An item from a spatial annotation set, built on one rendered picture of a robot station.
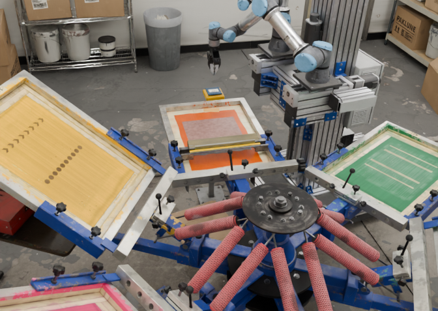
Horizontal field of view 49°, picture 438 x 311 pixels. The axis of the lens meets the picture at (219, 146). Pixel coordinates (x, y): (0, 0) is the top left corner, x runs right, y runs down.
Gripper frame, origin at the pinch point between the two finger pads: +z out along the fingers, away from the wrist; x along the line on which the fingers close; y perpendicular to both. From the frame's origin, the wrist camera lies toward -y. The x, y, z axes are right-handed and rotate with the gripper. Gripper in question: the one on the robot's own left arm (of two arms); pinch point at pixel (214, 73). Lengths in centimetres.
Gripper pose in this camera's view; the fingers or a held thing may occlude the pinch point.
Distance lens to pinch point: 335.6
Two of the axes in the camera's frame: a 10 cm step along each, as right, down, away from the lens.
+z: -0.3, 8.3, 5.6
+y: -2.4, -5.5, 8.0
